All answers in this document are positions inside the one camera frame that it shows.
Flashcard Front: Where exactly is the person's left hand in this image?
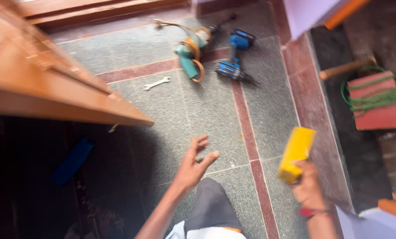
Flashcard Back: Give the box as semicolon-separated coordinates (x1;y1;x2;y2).
174;134;220;192

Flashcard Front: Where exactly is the person's right hand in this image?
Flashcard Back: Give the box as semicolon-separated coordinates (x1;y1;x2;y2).
291;161;328;212

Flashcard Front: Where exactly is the yellow box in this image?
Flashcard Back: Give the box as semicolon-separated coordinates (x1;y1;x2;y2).
277;126;317;184

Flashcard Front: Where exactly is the red wrist thread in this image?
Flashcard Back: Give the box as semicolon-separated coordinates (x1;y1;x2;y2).
299;207;334;220

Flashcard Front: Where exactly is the person's dark trouser leg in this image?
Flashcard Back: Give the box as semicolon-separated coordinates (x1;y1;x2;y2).
184;177;243;233

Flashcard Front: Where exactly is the person's white shirt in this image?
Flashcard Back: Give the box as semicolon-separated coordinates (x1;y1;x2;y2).
165;220;247;239

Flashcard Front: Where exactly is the lilac ledge orange trim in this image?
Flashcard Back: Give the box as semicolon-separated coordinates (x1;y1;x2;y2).
336;193;396;239

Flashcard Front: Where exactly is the silver open-end wrench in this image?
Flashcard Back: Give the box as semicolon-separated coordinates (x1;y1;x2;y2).
143;77;170;91

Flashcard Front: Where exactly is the red brick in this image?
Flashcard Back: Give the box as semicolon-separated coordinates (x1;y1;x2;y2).
347;70;396;131

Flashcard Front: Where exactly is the teal angle grinder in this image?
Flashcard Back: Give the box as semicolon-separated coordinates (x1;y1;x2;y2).
175;29;215;79

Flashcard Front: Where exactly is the blue flat object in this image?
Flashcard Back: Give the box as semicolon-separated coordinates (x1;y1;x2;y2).
52;138;95;186

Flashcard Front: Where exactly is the wooden door panel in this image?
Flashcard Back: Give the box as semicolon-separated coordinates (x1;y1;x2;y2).
0;9;155;128

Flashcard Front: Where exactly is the green rope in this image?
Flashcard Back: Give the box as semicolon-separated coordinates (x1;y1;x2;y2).
341;66;396;117

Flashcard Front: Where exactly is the blue cordless drill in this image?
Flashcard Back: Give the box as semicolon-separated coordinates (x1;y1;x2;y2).
216;29;260;85

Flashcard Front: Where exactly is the orange power cord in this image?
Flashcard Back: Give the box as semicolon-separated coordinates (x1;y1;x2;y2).
151;19;213;83

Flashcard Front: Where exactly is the wooden tool handle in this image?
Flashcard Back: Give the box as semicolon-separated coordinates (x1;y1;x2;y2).
319;56;377;81

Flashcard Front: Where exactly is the lilac wall corner orange trim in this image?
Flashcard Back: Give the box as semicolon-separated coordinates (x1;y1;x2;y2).
282;0;373;41

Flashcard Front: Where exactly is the wooden door frame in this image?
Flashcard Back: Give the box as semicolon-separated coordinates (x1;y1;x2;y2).
17;0;192;26

